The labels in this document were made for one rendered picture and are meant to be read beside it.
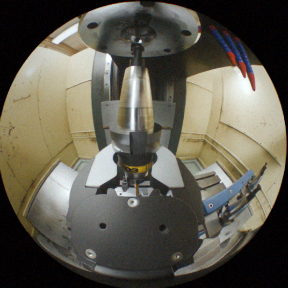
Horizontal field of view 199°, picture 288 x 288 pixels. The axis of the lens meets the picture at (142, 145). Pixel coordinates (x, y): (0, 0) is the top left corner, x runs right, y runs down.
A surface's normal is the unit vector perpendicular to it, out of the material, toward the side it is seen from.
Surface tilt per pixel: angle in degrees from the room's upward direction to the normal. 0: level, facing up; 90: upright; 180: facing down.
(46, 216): 24
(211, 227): 0
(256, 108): 90
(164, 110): 90
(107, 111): 91
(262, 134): 90
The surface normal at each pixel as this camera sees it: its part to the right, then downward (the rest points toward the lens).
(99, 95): 0.04, 0.48
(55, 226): 0.44, -0.80
